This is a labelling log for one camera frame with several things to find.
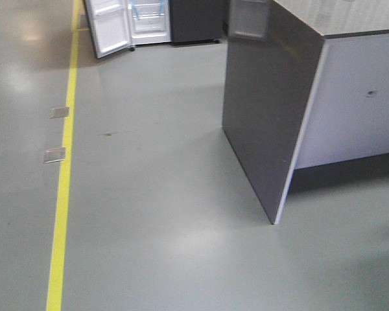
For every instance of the fridge door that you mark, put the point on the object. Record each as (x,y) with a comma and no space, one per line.
(108,25)

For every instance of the dark grey fridge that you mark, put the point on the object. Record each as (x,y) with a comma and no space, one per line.
(185,21)

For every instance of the kitchen island counter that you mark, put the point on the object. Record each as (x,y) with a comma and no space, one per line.
(307,84)

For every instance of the clear crisper drawer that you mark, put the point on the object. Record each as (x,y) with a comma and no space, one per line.
(149,23)

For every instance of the far silver floor socket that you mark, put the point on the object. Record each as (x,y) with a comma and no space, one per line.
(59,112)

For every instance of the silver floor socket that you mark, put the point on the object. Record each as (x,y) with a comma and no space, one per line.
(59,112)
(54,155)

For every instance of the near silver floor socket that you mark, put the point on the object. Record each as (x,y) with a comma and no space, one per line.
(54,155)

